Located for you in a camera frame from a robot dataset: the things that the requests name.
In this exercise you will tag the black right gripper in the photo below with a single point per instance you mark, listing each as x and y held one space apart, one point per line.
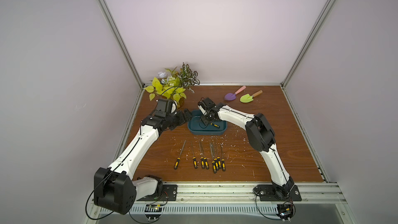
204 117

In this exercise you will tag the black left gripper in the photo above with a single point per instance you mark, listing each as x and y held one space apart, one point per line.
181 120

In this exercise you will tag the teal plastic storage box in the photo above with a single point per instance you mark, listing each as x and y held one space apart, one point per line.
197 127

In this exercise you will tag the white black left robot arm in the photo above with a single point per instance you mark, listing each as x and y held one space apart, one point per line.
115 188

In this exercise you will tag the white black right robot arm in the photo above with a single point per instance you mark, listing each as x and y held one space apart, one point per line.
261 138

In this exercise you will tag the potted green artificial plant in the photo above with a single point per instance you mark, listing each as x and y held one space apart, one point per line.
173 84

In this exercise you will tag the purple toy shovel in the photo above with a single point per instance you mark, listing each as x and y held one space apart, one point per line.
232 96

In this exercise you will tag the green toy shovel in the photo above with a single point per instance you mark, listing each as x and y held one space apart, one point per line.
250 97

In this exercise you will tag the left electronics board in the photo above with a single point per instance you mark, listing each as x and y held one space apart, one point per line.
153 212

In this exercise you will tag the electronics board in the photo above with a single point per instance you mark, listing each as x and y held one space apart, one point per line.
285 212
153 212

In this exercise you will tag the right electronics board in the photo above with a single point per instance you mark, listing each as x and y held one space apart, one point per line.
285 212

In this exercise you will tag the aluminium front rail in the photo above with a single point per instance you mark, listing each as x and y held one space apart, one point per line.
239 198

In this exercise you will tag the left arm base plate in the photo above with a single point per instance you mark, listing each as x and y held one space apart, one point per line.
168 193

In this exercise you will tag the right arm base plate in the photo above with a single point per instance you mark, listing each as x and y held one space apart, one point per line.
264 193

